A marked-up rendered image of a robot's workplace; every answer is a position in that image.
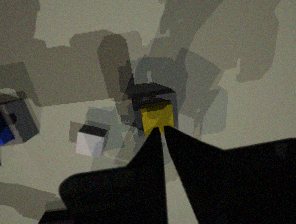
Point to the blue button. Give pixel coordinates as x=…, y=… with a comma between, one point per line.
x=16, y=124

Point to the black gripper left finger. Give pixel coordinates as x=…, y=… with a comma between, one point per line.
x=142, y=181

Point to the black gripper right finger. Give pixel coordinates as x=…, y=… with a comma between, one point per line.
x=207, y=172

